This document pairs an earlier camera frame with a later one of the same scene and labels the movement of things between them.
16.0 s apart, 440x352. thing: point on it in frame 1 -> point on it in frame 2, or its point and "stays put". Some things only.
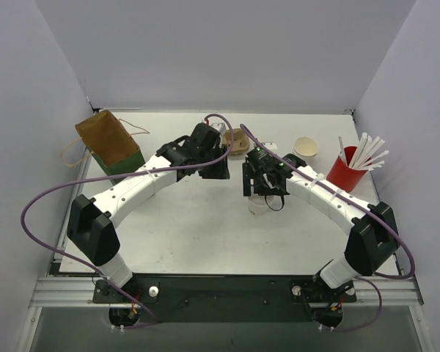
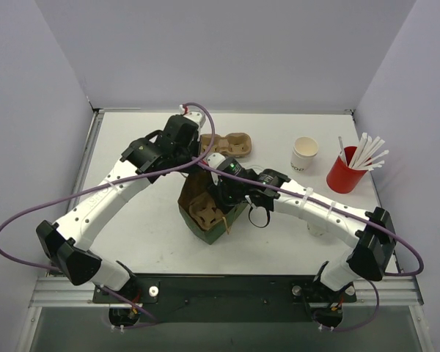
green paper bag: x=111 y=143 -> x=198 y=183
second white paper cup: x=306 y=147 stays put
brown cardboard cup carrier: x=240 y=142 stays put
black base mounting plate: x=227 y=298 stays put
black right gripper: x=255 y=182 -> x=224 y=194
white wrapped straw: x=383 y=153 stays put
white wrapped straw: x=368 y=152 stays put
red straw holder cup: x=342 y=176 stays put
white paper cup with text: x=257 y=210 -> x=317 y=229
